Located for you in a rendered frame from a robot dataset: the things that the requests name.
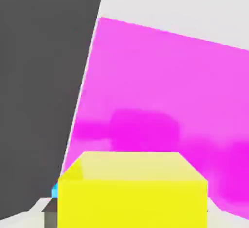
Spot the large magenta box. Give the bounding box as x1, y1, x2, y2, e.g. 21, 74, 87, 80
59, 16, 249, 221

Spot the small blue cube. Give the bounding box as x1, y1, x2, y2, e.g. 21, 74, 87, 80
51, 182, 58, 199

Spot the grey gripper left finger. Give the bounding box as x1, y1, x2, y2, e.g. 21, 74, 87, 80
0, 197, 58, 228

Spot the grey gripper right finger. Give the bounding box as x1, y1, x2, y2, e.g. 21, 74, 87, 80
207, 197, 249, 228

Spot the small yellow cube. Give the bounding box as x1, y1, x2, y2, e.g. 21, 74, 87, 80
57, 151, 209, 228

